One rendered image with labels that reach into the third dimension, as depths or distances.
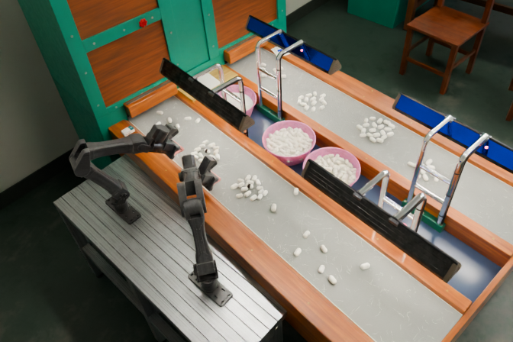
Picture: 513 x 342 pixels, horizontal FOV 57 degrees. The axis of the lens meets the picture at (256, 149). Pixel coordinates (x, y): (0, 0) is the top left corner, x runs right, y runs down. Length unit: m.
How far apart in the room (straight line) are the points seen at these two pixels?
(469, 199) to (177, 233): 1.29
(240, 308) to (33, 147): 2.00
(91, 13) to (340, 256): 1.51
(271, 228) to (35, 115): 1.87
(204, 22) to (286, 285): 1.50
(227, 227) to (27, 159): 1.81
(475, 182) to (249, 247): 1.06
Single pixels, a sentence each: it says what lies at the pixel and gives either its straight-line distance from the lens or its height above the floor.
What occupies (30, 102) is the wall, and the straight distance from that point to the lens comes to 3.27.
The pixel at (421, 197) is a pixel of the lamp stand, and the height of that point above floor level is 1.12.
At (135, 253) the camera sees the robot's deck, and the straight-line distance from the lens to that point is 2.13.
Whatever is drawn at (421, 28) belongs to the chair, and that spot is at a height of 0.46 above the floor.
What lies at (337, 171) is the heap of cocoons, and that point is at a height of 0.73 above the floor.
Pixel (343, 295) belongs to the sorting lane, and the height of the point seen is 0.74.
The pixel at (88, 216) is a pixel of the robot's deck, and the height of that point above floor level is 0.67.
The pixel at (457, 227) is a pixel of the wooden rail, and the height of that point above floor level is 0.73.
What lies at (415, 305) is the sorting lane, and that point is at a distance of 1.89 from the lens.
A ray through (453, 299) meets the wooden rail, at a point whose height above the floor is 0.76.
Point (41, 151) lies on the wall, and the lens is 3.47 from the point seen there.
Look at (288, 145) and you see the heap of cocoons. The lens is 2.34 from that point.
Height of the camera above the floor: 2.38
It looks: 45 degrees down
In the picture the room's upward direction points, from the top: 5 degrees counter-clockwise
